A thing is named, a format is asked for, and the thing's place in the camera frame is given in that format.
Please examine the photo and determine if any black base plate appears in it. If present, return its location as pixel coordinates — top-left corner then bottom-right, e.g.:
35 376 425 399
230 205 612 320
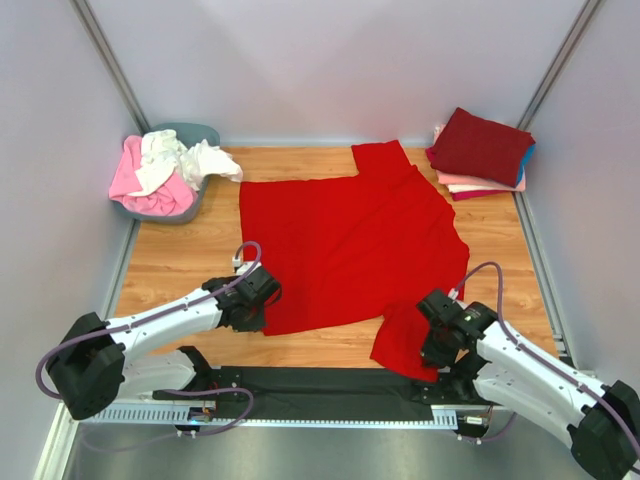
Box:
152 365 512 422

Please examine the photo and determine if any magenta folded t-shirt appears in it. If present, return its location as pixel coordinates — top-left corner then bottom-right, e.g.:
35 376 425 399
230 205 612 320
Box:
451 190 511 201

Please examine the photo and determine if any light pink folded t-shirt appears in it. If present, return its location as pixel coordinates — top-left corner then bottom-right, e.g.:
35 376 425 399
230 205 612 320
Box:
436 171 526 192

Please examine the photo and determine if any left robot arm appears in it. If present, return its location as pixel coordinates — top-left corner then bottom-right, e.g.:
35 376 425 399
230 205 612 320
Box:
35 263 282 420

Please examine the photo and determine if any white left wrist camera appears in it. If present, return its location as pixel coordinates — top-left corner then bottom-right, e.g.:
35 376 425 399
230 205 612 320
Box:
231 256 262 276

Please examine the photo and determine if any dark red folded t-shirt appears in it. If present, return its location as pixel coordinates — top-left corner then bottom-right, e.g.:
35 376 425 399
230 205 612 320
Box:
426 107 536 187

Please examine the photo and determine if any grey laundry basket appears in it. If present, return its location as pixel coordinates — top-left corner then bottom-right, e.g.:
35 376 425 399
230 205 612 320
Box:
108 122 243 224

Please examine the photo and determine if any white crumpled t-shirt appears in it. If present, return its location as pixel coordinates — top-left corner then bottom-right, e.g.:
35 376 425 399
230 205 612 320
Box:
133 129 243 196

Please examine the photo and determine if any blue folded t-shirt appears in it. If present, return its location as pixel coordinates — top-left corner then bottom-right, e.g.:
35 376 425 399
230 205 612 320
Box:
516 144 536 187

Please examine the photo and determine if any pink crumpled t-shirt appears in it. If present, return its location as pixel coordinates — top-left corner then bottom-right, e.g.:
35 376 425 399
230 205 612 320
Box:
108 135 197 217

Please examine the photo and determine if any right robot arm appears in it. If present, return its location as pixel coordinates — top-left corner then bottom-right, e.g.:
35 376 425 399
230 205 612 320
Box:
417 289 639 479

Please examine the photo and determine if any white folded t-shirt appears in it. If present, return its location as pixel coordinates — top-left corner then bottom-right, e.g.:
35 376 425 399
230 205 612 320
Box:
447 184 484 194

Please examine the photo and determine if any perforated cable duct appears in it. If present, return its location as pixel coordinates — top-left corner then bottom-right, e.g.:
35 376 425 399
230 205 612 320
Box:
87 401 459 431

